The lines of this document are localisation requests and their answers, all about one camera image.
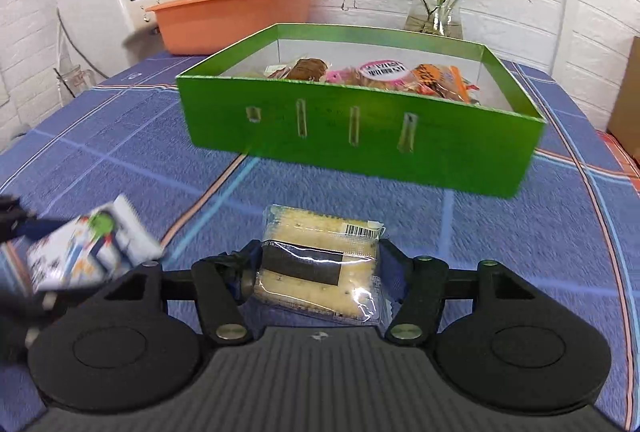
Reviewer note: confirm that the brown paper bag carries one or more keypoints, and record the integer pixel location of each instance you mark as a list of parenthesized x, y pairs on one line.
[(627, 102)]

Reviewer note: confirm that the pink nut snack packet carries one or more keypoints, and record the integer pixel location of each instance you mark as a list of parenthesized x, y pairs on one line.
[(380, 73)]

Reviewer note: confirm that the white printed snack packet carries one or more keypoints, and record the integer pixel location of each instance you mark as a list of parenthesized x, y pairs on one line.
[(85, 252)]

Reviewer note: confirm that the green cardboard box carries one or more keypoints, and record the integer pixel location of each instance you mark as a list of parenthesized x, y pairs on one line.
[(350, 137)]

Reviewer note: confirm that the orange plastic basin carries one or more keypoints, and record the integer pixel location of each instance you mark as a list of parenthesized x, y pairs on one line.
[(230, 22)]

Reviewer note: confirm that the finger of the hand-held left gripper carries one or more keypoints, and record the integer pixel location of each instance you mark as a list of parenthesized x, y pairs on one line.
[(25, 317), (25, 224)]

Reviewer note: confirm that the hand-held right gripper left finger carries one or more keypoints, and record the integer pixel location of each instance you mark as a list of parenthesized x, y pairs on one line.
[(220, 282)]

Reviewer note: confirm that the brown pastry snack packet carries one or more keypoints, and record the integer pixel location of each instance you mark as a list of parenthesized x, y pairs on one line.
[(307, 68)]

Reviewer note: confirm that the clear cracker packet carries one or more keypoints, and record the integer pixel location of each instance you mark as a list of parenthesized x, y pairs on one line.
[(310, 272)]

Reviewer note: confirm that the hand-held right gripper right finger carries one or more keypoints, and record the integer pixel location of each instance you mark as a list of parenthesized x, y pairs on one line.
[(425, 282)]

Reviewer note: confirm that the orange snack packet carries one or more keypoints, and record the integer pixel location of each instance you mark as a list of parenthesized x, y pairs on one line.
[(442, 83)]

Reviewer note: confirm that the white appliance with screen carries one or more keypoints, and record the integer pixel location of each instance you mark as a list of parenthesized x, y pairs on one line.
[(95, 22)]

